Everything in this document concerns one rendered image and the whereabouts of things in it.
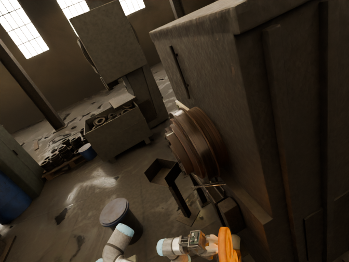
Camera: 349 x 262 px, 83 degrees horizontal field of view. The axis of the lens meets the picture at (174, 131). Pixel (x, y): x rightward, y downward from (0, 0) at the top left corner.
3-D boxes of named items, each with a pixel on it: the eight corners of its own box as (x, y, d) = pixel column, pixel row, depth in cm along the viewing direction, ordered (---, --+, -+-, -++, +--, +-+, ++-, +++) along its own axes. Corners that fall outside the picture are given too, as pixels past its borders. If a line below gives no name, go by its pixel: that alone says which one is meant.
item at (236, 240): (241, 241, 111) (239, 234, 108) (241, 258, 103) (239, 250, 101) (230, 240, 113) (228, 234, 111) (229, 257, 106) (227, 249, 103)
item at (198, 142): (193, 153, 152) (171, 99, 130) (227, 193, 111) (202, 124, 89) (186, 157, 151) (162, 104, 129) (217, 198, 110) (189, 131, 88)
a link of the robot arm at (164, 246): (167, 244, 106) (158, 235, 103) (184, 243, 101) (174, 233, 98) (163, 260, 100) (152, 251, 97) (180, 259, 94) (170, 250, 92)
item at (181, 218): (182, 203, 229) (156, 157, 195) (201, 210, 212) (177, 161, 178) (172, 218, 217) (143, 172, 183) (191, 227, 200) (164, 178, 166)
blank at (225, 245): (227, 219, 88) (219, 219, 89) (224, 254, 75) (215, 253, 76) (233, 241, 94) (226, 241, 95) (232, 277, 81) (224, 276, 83)
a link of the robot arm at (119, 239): (99, 260, 149) (105, 243, 110) (111, 239, 159) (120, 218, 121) (113, 267, 148) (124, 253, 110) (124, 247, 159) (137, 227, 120)
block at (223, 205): (239, 218, 130) (231, 194, 118) (247, 227, 123) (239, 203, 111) (226, 226, 129) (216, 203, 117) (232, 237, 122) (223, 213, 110)
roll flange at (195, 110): (204, 147, 153) (184, 92, 131) (241, 184, 112) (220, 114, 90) (193, 153, 152) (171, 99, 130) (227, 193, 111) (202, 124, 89)
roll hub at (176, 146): (182, 156, 138) (166, 123, 125) (199, 180, 113) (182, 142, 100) (175, 160, 137) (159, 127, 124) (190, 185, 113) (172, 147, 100)
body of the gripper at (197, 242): (198, 246, 83) (176, 248, 89) (209, 257, 86) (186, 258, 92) (201, 228, 89) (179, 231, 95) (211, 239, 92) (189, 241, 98)
